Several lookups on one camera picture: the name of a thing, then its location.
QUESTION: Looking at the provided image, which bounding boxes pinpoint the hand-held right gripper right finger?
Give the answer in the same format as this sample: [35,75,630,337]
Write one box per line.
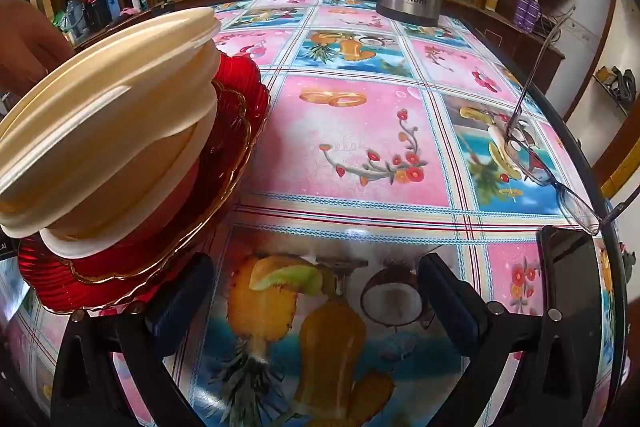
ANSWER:
[419,252,583,427]

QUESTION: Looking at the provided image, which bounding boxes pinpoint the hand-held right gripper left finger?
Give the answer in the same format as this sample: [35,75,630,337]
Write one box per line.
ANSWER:
[50,252,216,427]

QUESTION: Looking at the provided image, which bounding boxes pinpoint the white bowl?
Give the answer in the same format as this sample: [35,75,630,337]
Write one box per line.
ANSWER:
[39,187,201,264]

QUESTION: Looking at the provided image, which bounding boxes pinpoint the red ribbed glass plate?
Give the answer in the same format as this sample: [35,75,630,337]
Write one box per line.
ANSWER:
[17,54,273,314]

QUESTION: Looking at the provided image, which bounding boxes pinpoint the small beige bowl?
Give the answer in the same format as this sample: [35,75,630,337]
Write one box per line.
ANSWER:
[50,107,201,243]

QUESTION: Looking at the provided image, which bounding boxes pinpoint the red scalloped glass plate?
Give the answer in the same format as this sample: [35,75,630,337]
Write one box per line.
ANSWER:
[70,79,253,285]

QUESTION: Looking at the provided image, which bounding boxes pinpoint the white plate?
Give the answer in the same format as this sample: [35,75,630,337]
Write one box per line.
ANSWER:
[0,52,221,239]

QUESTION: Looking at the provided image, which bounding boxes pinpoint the large beige ribbed bowl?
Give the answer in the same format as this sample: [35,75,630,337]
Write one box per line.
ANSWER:
[0,7,222,212]

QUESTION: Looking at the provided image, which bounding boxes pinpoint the person's left hand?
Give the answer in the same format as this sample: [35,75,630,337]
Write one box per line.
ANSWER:
[0,0,77,82]

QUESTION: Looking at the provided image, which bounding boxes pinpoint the black phone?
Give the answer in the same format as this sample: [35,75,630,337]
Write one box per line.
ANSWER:
[537,224,603,408]

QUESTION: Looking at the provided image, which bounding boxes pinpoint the eyeglasses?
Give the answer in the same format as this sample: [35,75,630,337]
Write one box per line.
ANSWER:
[502,4,628,237]

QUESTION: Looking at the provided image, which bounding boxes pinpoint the fruit and flower printed tablecloth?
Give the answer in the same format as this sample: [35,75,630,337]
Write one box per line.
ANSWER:
[0,0,626,427]

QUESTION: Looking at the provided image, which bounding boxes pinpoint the low wooden cabinet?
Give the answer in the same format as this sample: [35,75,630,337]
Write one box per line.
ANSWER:
[440,0,566,92]

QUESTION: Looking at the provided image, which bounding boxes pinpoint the blue water jug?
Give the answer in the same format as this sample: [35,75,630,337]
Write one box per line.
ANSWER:
[67,0,88,42]

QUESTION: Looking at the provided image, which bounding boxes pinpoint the black bag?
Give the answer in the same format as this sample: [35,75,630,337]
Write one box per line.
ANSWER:
[82,0,118,28]

